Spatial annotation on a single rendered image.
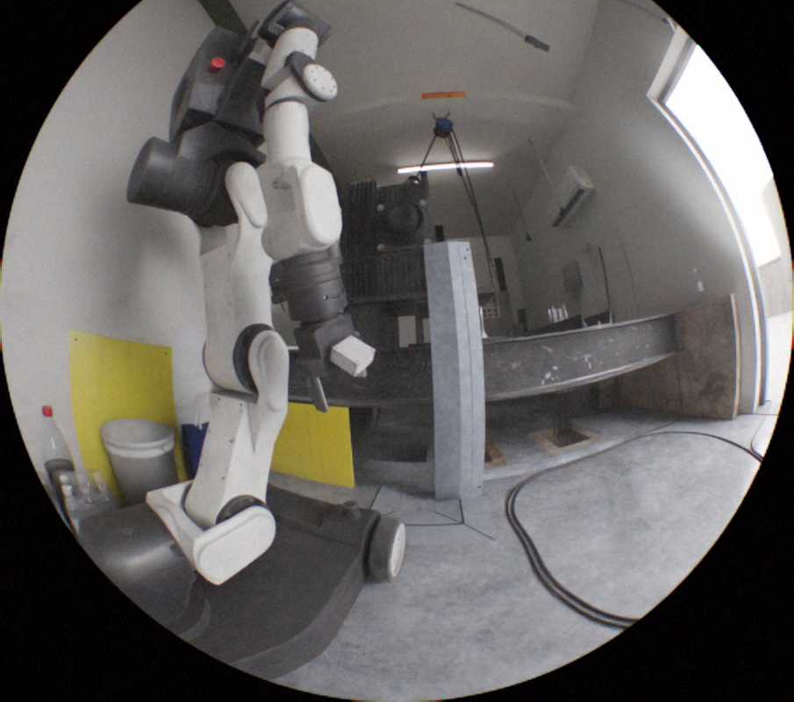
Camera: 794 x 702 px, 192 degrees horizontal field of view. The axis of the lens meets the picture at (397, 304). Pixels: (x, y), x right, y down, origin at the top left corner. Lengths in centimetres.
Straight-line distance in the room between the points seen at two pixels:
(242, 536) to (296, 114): 66
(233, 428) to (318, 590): 35
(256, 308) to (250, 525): 42
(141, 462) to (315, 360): 68
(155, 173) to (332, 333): 38
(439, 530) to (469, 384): 54
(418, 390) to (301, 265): 84
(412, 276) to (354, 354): 82
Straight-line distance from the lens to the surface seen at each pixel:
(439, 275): 92
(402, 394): 106
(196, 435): 112
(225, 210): 51
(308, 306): 31
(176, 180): 45
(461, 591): 74
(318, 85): 43
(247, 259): 49
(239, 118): 57
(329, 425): 111
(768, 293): 840
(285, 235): 33
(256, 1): 245
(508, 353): 108
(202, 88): 58
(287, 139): 37
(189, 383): 125
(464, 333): 88
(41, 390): 109
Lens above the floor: 62
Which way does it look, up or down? 13 degrees up
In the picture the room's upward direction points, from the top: 2 degrees counter-clockwise
